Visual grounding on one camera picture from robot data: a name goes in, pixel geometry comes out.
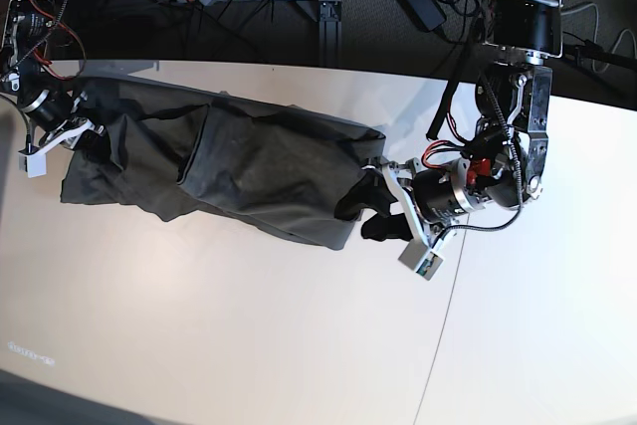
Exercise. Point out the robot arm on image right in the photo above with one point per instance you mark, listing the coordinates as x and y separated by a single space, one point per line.
504 161

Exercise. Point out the black tripod stand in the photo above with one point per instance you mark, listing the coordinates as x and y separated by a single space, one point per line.
575 54

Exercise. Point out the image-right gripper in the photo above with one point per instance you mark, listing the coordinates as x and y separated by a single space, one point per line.
439 196

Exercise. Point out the dark grey T-shirt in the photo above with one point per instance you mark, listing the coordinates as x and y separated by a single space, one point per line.
172 151

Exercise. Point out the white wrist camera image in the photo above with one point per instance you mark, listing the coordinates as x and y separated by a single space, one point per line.
421 259
33 164

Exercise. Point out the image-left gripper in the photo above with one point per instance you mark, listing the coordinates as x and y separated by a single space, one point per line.
58 118

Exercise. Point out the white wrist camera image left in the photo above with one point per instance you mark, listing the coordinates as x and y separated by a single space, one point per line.
33 164

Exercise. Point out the aluminium frame post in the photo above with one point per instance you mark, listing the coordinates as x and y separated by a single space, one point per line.
329 33

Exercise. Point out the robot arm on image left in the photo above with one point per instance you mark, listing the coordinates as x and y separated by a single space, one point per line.
29 28

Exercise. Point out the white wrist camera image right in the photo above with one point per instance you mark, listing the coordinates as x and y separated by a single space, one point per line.
421 259

